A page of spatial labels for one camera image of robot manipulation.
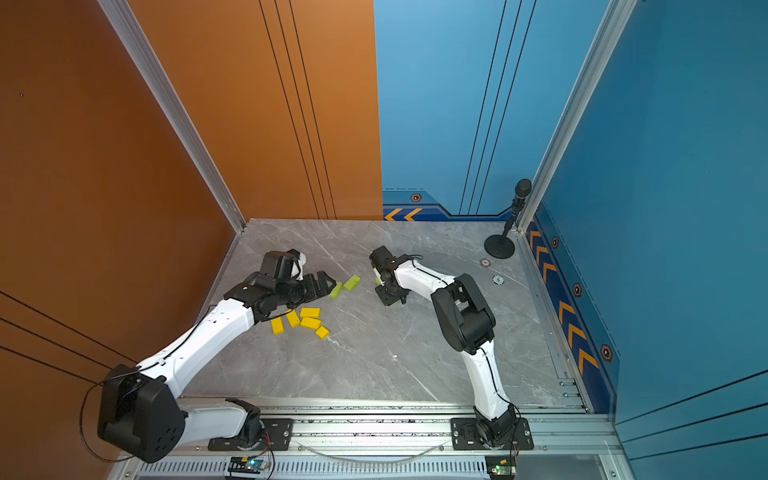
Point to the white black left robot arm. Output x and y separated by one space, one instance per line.
139 411

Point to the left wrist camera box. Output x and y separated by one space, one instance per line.
283 265

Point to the small yellow cube block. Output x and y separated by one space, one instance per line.
322 332

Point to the aluminium front rail frame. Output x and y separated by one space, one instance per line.
409 439

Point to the yellow long block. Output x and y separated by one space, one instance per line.
277 326
311 323
310 313

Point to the black microphone stand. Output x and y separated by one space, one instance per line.
501 246

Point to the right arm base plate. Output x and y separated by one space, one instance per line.
475 434

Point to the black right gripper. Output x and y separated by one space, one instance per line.
385 298

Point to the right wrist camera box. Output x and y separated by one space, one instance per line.
383 261

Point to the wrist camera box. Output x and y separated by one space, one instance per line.
283 265
383 261

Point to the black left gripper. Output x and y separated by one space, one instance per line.
313 290

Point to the green circuit board right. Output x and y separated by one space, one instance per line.
499 468

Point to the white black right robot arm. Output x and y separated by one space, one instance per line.
467 324

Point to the green circuit board left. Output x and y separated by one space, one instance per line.
248 466

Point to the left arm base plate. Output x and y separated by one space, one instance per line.
273 434

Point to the green circuit board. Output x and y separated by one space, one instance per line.
499 468
248 466

